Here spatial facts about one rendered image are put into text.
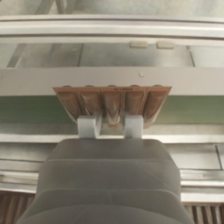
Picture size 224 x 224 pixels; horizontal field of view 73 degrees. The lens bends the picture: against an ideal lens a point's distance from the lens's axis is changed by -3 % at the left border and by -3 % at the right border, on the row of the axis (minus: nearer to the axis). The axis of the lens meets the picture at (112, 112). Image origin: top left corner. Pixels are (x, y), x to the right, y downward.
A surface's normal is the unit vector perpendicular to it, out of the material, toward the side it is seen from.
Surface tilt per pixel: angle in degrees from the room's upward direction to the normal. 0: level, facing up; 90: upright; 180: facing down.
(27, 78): 90
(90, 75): 90
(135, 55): 90
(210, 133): 90
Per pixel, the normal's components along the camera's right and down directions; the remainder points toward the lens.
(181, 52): -0.02, -0.48
